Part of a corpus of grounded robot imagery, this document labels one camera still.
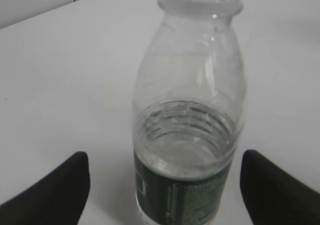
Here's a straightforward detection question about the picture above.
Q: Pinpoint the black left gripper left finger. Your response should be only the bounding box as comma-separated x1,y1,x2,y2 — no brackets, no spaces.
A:
0,151,91,225

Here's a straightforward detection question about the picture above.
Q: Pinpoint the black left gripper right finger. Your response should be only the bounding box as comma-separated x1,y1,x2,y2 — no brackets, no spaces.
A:
239,149,320,225

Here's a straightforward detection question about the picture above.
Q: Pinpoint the clear Cestbon water bottle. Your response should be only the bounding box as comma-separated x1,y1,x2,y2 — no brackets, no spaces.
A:
132,0,247,225

